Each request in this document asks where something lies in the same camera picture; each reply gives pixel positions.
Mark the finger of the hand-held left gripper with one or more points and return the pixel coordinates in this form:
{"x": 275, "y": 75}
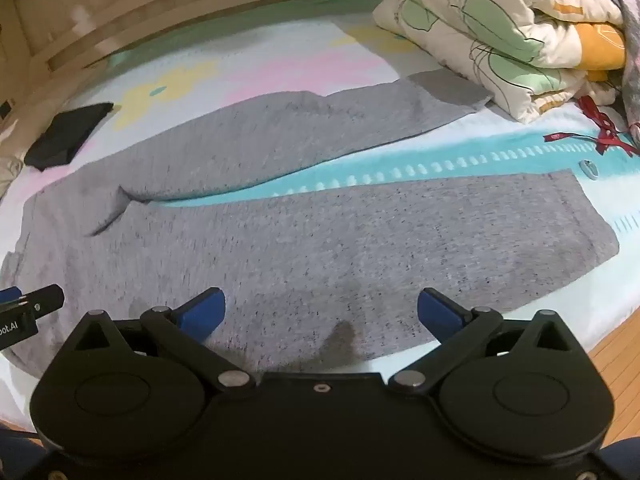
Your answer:
{"x": 47, "y": 299}
{"x": 9, "y": 294}

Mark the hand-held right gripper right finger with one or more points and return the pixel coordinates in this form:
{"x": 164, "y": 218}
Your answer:
{"x": 439, "y": 312}

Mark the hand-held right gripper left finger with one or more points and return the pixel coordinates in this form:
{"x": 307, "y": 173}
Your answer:
{"x": 205, "y": 312}

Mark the grey pants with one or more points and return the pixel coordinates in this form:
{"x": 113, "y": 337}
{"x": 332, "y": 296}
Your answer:
{"x": 310, "y": 240}

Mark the beige cloth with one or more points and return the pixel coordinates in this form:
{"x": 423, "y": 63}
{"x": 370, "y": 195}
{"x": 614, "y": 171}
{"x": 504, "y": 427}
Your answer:
{"x": 9, "y": 175}

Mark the pastel printed bed sheet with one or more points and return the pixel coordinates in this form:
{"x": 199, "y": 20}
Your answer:
{"x": 450, "y": 162}

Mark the black folded cloth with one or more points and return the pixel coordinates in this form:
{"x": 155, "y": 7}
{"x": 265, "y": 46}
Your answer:
{"x": 67, "y": 135}

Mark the red ribbon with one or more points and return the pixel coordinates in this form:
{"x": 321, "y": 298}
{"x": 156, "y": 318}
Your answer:
{"x": 607, "y": 132}

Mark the folded printed quilt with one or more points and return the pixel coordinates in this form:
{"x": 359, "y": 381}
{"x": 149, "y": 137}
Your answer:
{"x": 500, "y": 25}

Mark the wooden bed frame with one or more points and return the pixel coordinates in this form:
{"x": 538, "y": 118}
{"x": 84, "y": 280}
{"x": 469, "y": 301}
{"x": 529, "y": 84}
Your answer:
{"x": 200, "y": 0}

